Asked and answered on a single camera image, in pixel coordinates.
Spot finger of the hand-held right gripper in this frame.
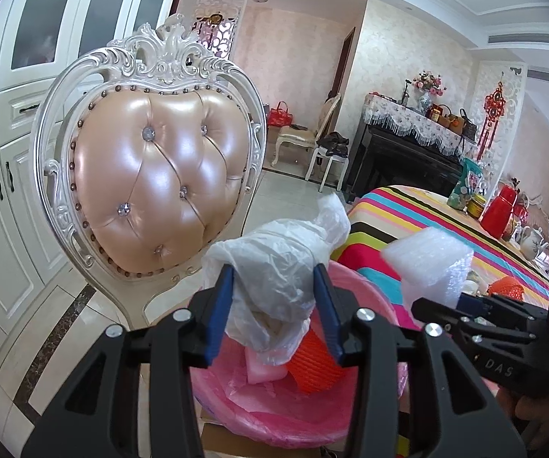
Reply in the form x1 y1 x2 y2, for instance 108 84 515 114
456 292 549 320
410 297 539 345

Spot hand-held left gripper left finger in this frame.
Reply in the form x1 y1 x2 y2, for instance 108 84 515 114
21 263 237 458

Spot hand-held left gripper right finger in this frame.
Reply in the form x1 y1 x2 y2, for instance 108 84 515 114
313 263 528 458

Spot white foam wrap sheet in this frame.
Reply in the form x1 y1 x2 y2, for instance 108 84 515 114
382 226 475 313

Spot white plastic bag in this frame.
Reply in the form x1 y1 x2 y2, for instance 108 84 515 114
201 194 351 366

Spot pink trash bin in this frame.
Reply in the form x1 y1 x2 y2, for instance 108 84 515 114
191 260 411 450

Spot person's right hand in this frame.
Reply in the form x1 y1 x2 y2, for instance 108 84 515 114
513 388 549 436

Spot white teapot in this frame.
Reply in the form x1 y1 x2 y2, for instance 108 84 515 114
520 226 549 255

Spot pink foam piece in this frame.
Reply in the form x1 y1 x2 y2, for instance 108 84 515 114
246 347 289 385

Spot red thermos jug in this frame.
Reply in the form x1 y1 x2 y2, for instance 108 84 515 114
481 185 518 240

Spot glass jar with lid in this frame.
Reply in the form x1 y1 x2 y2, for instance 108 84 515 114
466 194 488 219

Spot striped colourful tablecloth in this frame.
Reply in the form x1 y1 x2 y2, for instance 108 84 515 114
330 184 549 333

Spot green snack bag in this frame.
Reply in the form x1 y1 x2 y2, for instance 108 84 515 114
447 157 485 210

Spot ornate white tufted chair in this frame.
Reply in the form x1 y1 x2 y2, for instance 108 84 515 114
32 15 268 331

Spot white stool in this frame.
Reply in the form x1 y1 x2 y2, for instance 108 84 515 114
309 145 349 187

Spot black upright piano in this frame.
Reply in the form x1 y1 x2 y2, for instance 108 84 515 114
342 119 466 204

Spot dark clothing pile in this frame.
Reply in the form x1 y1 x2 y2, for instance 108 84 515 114
317 131 350 158

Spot cream dining chair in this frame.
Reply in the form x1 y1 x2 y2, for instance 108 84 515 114
274 93 342 169

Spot white carved screen panel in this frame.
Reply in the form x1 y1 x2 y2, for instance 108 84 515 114
193 0 247 63
470 63 528 192

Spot black handbag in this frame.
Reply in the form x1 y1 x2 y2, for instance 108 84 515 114
459 109 478 140

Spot red handbag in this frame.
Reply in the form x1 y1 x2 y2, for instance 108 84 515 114
267 102 295 127

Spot white lace piano cover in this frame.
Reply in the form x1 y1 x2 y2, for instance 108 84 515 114
361 93 478 156

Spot flower bouquet in vase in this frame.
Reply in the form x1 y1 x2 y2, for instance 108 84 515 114
412 71 449 111

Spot dark wooden door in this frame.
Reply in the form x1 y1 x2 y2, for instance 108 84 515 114
341 26 357 101

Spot red knot wall hanging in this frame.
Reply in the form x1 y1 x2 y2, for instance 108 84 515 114
476 81 507 161

